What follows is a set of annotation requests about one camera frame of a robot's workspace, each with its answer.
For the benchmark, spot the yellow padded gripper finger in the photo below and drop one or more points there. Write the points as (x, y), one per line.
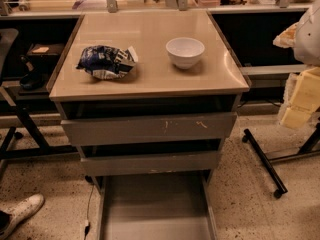
(301, 98)

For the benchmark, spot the blue chip bag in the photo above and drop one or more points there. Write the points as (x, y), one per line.
(107, 63)

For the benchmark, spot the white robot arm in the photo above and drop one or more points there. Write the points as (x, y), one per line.
(303, 37)

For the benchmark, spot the top grey drawer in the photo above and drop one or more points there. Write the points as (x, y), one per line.
(147, 129)

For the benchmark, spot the middle grey drawer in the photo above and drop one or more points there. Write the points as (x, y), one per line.
(149, 164)

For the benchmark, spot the grey drawer cabinet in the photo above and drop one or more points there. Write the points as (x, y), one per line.
(155, 86)

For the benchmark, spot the open bottom grey drawer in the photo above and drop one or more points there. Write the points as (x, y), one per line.
(167, 206)

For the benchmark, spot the black wheeled stand base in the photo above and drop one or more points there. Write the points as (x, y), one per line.
(309, 148)

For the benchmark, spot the white ceramic bowl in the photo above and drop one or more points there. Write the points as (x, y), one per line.
(185, 52)

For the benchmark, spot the black round object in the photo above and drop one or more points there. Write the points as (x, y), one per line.
(32, 81)

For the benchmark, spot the dark box on shelf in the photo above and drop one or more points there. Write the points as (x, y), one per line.
(45, 50)

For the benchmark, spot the white sneaker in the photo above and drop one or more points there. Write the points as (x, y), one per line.
(12, 217)

